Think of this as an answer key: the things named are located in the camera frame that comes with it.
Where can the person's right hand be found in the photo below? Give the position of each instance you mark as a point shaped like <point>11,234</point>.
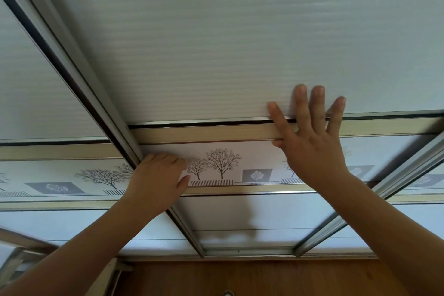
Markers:
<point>315,153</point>

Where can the person's left hand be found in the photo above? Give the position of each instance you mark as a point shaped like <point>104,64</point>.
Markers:
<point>156,184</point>

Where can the person's left forearm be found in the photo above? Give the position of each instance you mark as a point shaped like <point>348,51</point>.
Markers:
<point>76,254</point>

